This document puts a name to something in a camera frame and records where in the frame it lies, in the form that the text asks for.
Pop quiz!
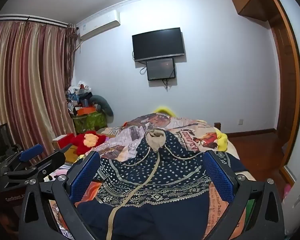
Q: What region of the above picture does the pile of clutter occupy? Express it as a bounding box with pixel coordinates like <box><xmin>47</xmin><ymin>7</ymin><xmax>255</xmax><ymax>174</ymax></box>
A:
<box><xmin>66</xmin><ymin>80</ymin><xmax>100</xmax><ymax>117</ymax></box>

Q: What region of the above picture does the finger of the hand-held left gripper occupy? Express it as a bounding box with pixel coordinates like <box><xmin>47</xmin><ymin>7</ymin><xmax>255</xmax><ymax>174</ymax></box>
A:
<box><xmin>1</xmin><ymin>144</ymin><xmax>44</xmax><ymax>175</ymax></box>
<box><xmin>1</xmin><ymin>151</ymin><xmax>66</xmax><ymax>189</ymax></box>

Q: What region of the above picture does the black monitor cable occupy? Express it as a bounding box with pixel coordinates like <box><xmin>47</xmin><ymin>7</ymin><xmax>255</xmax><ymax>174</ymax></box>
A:
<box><xmin>162</xmin><ymin>78</ymin><xmax>177</xmax><ymax>91</ymax></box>

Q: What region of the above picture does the orange box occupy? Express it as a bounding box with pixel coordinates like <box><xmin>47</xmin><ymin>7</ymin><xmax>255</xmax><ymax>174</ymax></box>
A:
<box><xmin>76</xmin><ymin>107</ymin><xmax>96</xmax><ymax>116</ymax></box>

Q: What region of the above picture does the black wall television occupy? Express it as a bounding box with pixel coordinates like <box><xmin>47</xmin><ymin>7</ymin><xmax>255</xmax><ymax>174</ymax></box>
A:
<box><xmin>132</xmin><ymin>27</ymin><xmax>185</xmax><ymax>62</ymax></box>

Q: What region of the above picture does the yellow blanket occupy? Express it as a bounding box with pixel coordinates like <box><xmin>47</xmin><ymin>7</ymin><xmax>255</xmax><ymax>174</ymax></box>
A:
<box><xmin>154</xmin><ymin>106</ymin><xmax>228</xmax><ymax>152</ymax></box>

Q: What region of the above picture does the grey plush cushion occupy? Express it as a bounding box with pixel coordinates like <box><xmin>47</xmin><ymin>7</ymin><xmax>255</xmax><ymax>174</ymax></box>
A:
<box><xmin>90</xmin><ymin>95</ymin><xmax>114</xmax><ymax>117</ymax></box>

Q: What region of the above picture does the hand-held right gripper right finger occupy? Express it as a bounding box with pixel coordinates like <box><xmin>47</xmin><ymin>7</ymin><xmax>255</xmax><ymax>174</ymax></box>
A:
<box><xmin>202</xmin><ymin>149</ymin><xmax>285</xmax><ymax>240</ymax></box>

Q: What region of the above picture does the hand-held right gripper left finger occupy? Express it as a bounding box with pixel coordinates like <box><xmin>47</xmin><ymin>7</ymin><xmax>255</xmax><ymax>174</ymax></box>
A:
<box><xmin>18</xmin><ymin>150</ymin><xmax>102</xmax><ymax>240</ymax></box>

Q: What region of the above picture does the small black monitor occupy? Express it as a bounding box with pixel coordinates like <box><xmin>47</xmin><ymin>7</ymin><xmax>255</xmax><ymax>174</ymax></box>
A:
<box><xmin>146</xmin><ymin>58</ymin><xmax>176</xmax><ymax>81</ymax></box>

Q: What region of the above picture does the navy patterned hoodie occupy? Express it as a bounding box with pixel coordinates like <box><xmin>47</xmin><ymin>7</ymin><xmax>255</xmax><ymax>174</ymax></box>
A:
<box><xmin>75</xmin><ymin>129</ymin><xmax>248</xmax><ymax>240</ymax></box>

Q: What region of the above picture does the green patterned box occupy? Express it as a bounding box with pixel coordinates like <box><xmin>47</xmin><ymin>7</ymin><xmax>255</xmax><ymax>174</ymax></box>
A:
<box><xmin>72</xmin><ymin>112</ymin><xmax>108</xmax><ymax>134</ymax></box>

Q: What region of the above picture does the striped curtain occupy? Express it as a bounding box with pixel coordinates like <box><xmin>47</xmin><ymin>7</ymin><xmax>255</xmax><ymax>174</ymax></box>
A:
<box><xmin>0</xmin><ymin>21</ymin><xmax>77</xmax><ymax>160</ymax></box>

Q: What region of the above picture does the printed blanket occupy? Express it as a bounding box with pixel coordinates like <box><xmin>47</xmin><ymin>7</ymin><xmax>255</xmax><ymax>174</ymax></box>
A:
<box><xmin>50</xmin><ymin>112</ymin><xmax>255</xmax><ymax>240</ymax></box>

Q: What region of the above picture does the white air conditioner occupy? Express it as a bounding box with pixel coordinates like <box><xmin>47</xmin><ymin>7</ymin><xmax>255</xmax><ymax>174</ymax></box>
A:
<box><xmin>76</xmin><ymin>10</ymin><xmax>121</xmax><ymax>42</ymax></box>

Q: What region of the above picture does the red plush toy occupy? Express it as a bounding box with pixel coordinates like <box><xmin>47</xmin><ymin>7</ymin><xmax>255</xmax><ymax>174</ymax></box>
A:
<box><xmin>71</xmin><ymin>130</ymin><xmax>108</xmax><ymax>155</ymax></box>

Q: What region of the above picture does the wooden door frame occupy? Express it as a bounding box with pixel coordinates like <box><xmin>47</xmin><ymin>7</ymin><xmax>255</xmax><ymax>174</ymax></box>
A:
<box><xmin>264</xmin><ymin>0</ymin><xmax>300</xmax><ymax>184</ymax></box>

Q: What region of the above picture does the red box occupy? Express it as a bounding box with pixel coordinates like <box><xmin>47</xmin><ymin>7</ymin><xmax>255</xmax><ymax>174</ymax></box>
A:
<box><xmin>57</xmin><ymin>134</ymin><xmax>75</xmax><ymax>148</ymax></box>

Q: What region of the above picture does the curtain rail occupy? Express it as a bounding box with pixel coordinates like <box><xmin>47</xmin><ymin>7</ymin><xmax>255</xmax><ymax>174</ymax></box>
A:
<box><xmin>0</xmin><ymin>15</ymin><xmax>69</xmax><ymax>27</ymax></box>

